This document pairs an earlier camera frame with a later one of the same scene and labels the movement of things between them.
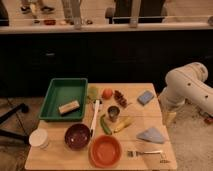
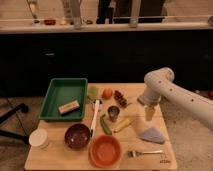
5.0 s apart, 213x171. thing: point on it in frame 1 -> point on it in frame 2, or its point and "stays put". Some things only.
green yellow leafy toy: x=93 y=92 stays put
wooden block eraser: x=68 y=107 stays put
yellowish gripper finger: x=170 y=116 -> x=149 y=110
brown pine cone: x=120 y=98 stays put
